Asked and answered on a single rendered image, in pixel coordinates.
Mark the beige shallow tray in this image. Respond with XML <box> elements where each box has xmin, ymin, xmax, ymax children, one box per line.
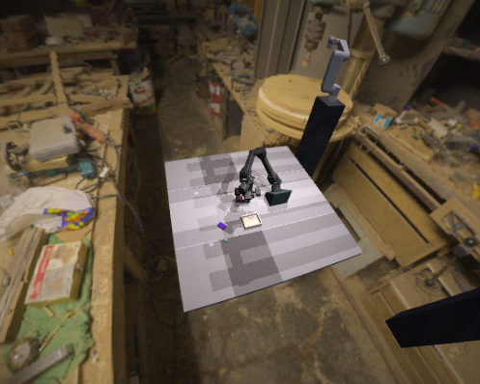
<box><xmin>240</xmin><ymin>212</ymin><xmax>263</xmax><ymax>230</ymax></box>

